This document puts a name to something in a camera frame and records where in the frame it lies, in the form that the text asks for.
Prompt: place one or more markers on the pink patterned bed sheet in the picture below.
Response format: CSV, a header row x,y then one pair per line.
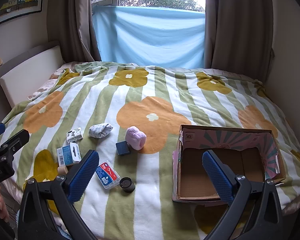
x,y
43,86

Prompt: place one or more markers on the cardboard box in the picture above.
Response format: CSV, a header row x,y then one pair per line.
x,y
190,180

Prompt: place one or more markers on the white patterned sock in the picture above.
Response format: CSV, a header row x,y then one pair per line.
x,y
100,130

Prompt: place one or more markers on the blue carded packet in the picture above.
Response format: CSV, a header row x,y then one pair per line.
x,y
67,155

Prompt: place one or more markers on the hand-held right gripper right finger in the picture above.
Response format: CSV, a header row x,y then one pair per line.
x,y
217,173

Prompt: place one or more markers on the small black round jar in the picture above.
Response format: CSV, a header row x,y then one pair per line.
x,y
127,183

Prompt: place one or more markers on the light blue cloth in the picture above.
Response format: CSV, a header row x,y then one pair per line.
x,y
150,37

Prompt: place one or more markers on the brown curtain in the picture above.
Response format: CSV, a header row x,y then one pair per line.
x,y
237,25
70,17

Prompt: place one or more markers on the dark blue square box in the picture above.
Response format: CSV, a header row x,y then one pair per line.
x,y
122,148

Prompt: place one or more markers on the red and blue plastic case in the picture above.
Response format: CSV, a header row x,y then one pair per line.
x,y
107,175

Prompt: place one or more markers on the black and white tissue packet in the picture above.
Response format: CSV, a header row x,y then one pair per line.
x,y
75,135

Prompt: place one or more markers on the person's left hand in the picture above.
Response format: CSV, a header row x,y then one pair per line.
x,y
2,202

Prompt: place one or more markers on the floral striped blanket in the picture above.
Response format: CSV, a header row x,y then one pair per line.
x,y
150,90

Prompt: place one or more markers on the pink fluffy socks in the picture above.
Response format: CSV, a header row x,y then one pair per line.
x,y
135,137

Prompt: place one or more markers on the small beige cylinder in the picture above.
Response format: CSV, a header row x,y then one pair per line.
x,y
63,170

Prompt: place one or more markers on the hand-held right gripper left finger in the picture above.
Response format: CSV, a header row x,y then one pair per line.
x,y
83,172

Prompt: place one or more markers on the white padded bed panel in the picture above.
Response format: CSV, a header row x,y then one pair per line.
x,y
27,75

